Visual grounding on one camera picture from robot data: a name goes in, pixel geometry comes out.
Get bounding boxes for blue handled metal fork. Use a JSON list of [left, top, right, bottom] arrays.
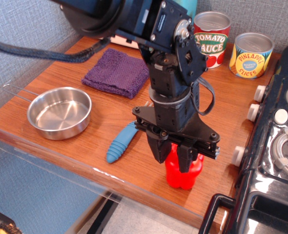
[[106, 120, 138, 163]]

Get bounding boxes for purple folded cloth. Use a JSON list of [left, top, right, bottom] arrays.
[[82, 48, 149, 99]]

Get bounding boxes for black toy stove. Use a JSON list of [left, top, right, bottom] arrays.
[[199, 46, 288, 234]]

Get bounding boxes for white stove knob upper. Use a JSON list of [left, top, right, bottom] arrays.
[[254, 85, 266, 103]]

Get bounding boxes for black braided cable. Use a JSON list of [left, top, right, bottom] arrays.
[[0, 36, 112, 63]]

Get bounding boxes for toy microwave oven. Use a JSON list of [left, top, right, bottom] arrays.
[[98, 0, 197, 53]]

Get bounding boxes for white stove knob middle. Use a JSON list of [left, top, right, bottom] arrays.
[[247, 104, 260, 122]]

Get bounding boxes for stainless steel pan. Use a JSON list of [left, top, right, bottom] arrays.
[[2, 84, 92, 140]]

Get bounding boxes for red toy capsicum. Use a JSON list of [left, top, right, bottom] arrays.
[[165, 143, 204, 190]]

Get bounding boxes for clear acrylic table guard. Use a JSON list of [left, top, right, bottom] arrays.
[[0, 124, 234, 227]]

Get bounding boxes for white stove knob lower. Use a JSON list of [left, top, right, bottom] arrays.
[[231, 146, 245, 167]]

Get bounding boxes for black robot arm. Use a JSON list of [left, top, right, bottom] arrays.
[[60, 0, 220, 173]]

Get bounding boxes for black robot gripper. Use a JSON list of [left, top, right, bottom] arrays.
[[132, 97, 220, 173]]

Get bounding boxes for pineapple slices can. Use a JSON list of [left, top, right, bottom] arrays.
[[229, 32, 274, 79]]

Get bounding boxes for white stove knob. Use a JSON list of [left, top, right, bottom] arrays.
[[231, 146, 245, 167], [254, 85, 266, 103], [247, 104, 260, 122]]

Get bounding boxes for tomato sauce can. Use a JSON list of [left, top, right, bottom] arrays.
[[194, 11, 231, 68]]

